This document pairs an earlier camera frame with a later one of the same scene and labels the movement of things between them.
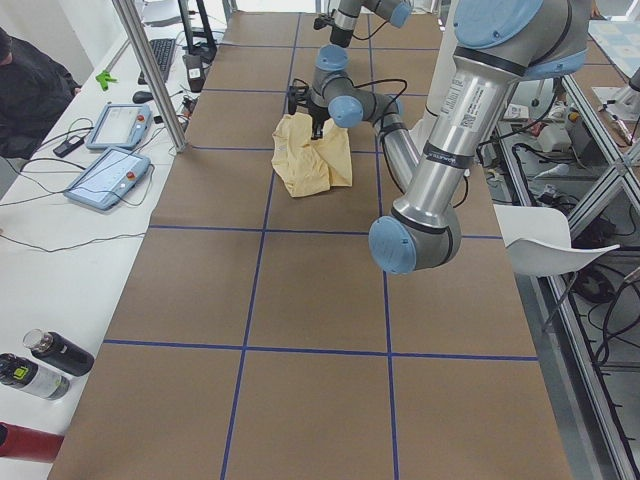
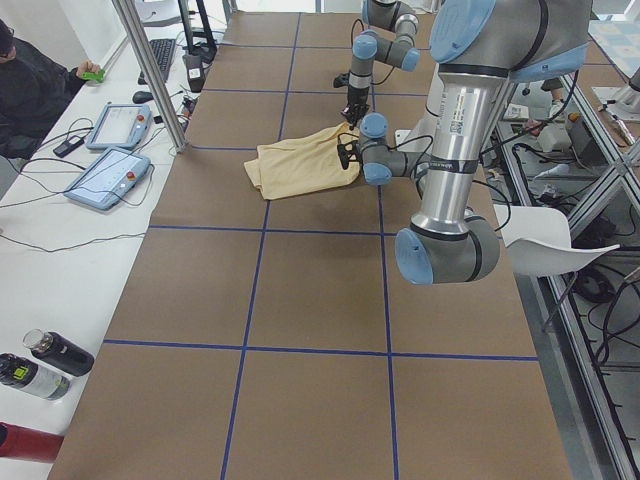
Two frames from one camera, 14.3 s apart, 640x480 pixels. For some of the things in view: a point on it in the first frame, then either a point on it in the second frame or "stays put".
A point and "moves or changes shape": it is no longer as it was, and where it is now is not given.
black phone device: (67, 145) stays put
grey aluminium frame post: (152, 72) stays put
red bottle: (21, 442) stays put
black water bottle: (59, 352) stays put
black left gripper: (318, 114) to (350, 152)
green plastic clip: (104, 78) to (97, 76)
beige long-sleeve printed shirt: (309, 167) moves or changes shape
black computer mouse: (141, 97) stays put
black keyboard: (163, 50) stays put
